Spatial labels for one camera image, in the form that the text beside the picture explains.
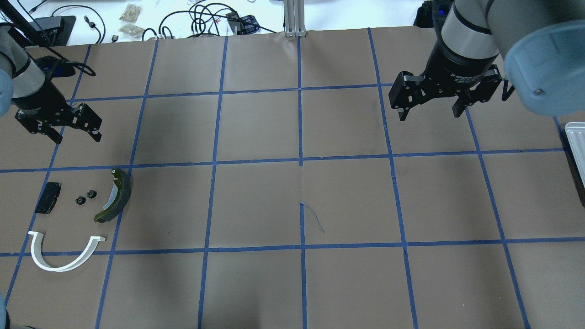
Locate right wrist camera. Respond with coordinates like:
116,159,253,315
413,0,454,28

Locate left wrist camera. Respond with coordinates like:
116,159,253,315
41,60,76,79

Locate bag of small parts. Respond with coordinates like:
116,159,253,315
119,4,142,23

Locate green brake shoe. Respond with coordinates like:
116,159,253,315
94,167,132,223

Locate black monitor stand base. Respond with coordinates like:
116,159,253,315
1,16,77,47

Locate aluminium frame post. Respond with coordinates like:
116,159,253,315
282,0,307,37

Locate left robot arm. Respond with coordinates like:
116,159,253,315
0,25,102,144

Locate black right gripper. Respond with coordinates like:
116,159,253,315
388,43,503,122

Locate white curved plastic part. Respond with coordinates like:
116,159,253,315
27,231,106,273

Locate ribbed metal tray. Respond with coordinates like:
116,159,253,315
564,122,585,185

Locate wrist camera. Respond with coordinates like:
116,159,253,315
413,0,454,28
41,60,76,79

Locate tangled black cables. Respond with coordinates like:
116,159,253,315
142,2,261,41

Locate black brake pad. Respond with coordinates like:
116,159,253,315
35,182,61,214

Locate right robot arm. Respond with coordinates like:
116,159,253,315
388,0,585,121

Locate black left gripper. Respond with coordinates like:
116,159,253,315
15,82,102,144

